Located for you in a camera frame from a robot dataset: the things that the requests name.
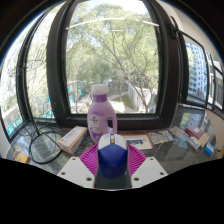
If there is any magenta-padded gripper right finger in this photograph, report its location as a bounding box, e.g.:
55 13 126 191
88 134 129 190
126 143 169 190

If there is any yellow and purple box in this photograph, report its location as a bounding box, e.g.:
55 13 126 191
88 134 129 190
12 148 31 164

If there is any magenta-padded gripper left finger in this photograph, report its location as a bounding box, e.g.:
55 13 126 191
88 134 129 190
57 143 101 190

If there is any printed leaflet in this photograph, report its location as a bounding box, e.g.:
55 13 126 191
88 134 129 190
147 129 175 145

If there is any white box with red stripe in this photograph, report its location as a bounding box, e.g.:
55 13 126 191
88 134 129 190
187 135 202 151

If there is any red book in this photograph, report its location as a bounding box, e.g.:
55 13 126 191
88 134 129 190
185 124 205 140

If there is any white framed picture card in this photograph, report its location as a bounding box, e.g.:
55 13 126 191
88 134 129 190
121 133 154 151

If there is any blue and white box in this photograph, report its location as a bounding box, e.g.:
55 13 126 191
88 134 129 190
203 141 215 157

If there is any black cable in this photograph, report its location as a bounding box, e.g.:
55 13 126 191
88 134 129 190
16 121 64 165

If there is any blue and white computer mouse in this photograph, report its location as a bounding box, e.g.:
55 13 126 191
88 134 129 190
96 133 129 180

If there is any purple detergent bottle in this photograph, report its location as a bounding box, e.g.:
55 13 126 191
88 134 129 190
86 83 118 146

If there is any white and orange carton box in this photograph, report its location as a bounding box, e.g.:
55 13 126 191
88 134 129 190
58 125 88 155

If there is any light blue and orange booklet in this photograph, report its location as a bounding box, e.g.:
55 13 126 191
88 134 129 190
169 125 190 143

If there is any cream book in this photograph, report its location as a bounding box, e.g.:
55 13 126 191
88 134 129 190
198 132 211 148

